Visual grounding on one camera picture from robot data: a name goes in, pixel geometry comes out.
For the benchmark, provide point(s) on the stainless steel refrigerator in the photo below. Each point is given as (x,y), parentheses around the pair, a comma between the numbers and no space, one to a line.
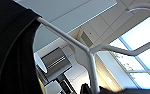
(54,61)

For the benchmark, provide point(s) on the dark square ceiling vent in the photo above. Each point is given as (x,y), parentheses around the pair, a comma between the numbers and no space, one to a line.
(87,38)

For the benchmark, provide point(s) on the large bright window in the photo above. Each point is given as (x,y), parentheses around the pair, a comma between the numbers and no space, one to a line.
(144,36)

